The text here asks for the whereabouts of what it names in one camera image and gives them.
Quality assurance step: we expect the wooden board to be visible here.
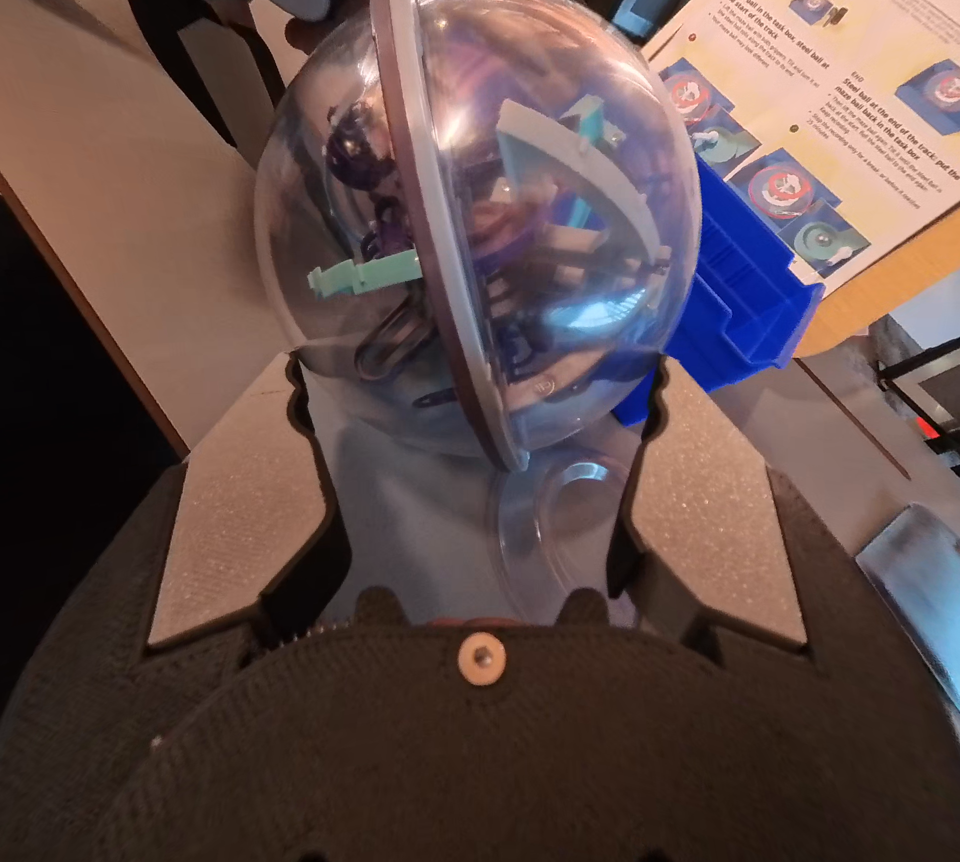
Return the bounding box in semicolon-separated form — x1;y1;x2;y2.
791;198;960;361

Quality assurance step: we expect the printed instruction sheet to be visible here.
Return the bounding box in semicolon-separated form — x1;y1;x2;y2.
643;0;960;295

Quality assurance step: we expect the blue plastic bin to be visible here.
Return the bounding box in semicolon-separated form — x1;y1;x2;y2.
611;150;826;428

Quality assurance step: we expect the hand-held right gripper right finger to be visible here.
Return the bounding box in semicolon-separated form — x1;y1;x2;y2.
606;356;817;649

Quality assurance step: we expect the clear plastic ball stand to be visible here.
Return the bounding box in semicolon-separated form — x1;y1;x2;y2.
486;459;642;629

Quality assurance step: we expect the clear plastic maze ball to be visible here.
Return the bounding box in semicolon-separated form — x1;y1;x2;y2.
253;0;702;473

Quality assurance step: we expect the shiny grey flat plate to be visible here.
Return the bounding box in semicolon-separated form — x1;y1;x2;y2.
855;504;960;717

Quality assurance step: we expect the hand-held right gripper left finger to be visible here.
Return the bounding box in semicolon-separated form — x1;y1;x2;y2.
144;354;354;651

